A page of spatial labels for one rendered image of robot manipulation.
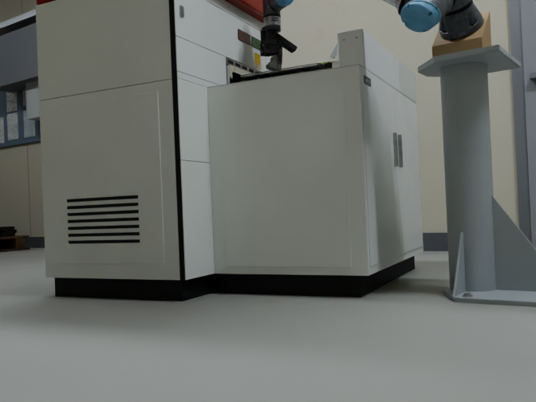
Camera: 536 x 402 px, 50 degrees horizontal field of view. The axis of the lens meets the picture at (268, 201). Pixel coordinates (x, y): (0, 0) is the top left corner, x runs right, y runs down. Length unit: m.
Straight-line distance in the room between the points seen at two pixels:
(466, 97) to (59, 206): 1.63
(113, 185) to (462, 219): 1.30
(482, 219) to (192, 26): 1.28
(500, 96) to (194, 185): 2.29
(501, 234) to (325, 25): 2.71
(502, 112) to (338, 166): 1.98
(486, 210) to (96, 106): 1.51
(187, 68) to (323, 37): 2.33
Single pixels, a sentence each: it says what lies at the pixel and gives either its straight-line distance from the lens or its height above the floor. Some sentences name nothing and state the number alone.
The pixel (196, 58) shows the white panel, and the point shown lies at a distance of 2.32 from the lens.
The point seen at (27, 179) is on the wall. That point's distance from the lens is 6.99.
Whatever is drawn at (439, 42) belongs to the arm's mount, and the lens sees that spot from 2.22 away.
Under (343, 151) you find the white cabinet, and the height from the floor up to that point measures 0.52.
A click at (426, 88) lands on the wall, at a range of 4.05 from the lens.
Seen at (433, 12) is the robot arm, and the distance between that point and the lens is 2.03.
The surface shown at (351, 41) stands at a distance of 2.19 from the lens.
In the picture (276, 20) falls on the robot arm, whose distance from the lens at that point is 2.61.
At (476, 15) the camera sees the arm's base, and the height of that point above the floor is 0.96.
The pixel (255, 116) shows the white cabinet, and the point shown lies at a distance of 2.22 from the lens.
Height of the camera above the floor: 0.33
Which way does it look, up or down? 1 degrees up
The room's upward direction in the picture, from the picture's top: 2 degrees counter-clockwise
